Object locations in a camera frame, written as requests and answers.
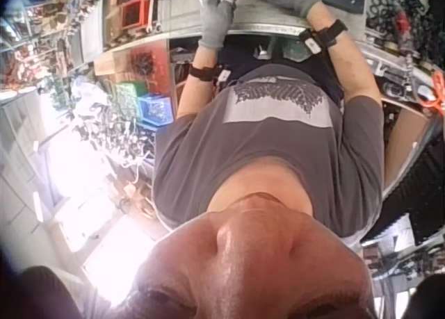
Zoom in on shelf rack with parts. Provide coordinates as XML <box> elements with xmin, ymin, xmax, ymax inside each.
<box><xmin>0</xmin><ymin>0</ymin><xmax>86</xmax><ymax>103</ymax></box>

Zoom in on person's legs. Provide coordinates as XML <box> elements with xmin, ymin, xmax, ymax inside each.
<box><xmin>222</xmin><ymin>35</ymin><xmax>347</xmax><ymax>106</ymax></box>

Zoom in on blue plastic crate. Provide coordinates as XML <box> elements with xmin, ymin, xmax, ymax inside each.
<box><xmin>138</xmin><ymin>94</ymin><xmax>175</xmax><ymax>126</ymax></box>

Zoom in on silver wrench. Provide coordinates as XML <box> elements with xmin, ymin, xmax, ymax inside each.
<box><xmin>141</xmin><ymin>5</ymin><xmax>163</xmax><ymax>33</ymax></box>

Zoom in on black ribbed mat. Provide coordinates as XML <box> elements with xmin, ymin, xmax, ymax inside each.
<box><xmin>359</xmin><ymin>122</ymin><xmax>445</xmax><ymax>245</ymax></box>

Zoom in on heap of black rubber rings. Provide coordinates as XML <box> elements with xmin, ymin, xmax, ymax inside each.
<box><xmin>364</xmin><ymin>0</ymin><xmax>430</xmax><ymax>33</ymax></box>

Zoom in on black wrist band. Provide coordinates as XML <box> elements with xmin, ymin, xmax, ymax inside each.
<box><xmin>188</xmin><ymin>64</ymin><xmax>217</xmax><ymax>81</ymax></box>
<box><xmin>298</xmin><ymin>19</ymin><xmax>349</xmax><ymax>54</ymax></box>

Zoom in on red box with black parts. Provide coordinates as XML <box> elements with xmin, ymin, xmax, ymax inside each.
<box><xmin>129</xmin><ymin>42</ymin><xmax>170</xmax><ymax>91</ymax></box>

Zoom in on white plastic bag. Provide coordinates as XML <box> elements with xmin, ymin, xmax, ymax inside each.
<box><xmin>71</xmin><ymin>77</ymin><xmax>109</xmax><ymax>117</ymax></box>

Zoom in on red plastic crate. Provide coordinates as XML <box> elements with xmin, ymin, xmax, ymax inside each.
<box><xmin>120</xmin><ymin>0</ymin><xmax>151</xmax><ymax>31</ymax></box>

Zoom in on person's left hand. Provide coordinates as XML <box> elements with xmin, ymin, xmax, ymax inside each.
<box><xmin>199</xmin><ymin>0</ymin><xmax>238</xmax><ymax>51</ymax></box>

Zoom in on grey metal workbench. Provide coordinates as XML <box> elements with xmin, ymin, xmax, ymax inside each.
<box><xmin>102</xmin><ymin>0</ymin><xmax>445</xmax><ymax>101</ymax></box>

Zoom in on heap of white cables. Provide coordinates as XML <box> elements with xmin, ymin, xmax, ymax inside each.
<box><xmin>71</xmin><ymin>112</ymin><xmax>156</xmax><ymax>169</ymax></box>

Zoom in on green plastic crate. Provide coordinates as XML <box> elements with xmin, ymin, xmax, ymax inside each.
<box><xmin>113</xmin><ymin>83</ymin><xmax>140</xmax><ymax>115</ymax></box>

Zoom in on orange cable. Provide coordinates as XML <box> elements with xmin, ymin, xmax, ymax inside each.
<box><xmin>416</xmin><ymin>71</ymin><xmax>445</xmax><ymax>117</ymax></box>

